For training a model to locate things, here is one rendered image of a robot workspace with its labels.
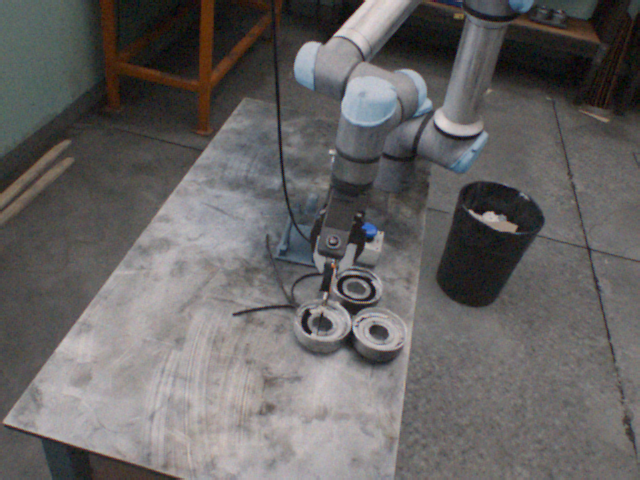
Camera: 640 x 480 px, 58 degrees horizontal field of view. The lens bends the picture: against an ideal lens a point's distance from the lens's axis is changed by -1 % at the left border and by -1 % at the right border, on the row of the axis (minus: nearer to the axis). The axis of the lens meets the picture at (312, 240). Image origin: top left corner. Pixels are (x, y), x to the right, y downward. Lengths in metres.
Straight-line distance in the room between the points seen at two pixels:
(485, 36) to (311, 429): 0.82
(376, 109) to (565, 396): 1.71
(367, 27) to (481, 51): 0.31
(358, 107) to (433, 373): 1.49
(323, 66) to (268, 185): 0.54
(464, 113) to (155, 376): 0.85
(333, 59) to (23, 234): 1.85
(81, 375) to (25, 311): 1.25
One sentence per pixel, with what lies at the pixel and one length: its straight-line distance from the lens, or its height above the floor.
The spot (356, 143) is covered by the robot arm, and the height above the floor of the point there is 1.21.
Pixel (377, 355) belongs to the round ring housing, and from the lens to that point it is 1.08.
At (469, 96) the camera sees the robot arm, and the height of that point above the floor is 1.12.
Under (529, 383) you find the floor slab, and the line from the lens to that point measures 2.33.
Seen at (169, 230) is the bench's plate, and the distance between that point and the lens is 1.30.
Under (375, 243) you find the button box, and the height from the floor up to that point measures 0.84.
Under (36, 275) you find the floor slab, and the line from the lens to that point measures 2.41.
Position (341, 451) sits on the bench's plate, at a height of 0.80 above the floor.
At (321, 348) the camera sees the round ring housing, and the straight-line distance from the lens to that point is 1.07.
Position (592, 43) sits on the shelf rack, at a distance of 4.52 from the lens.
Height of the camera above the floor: 1.63
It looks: 39 degrees down
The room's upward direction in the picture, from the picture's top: 11 degrees clockwise
